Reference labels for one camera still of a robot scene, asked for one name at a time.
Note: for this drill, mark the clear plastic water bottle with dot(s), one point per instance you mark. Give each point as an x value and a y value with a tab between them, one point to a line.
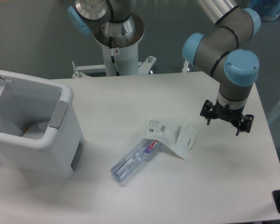
135	159

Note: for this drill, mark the blue plastic bag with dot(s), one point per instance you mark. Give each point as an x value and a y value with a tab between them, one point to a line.
268	10

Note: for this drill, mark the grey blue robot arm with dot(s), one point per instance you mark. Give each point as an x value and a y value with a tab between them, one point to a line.
218	55

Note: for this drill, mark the white metal base frame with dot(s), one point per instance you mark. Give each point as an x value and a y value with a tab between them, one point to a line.
143	68

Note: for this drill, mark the white trash can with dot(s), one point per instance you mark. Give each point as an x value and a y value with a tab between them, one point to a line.
39	129

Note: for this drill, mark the white plastic packaging bag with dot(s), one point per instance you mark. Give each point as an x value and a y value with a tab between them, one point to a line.
177	137

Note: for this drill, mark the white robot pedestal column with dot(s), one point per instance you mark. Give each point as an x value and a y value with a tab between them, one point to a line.
119	42

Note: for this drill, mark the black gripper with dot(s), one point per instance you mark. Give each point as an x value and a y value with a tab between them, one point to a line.
242	123

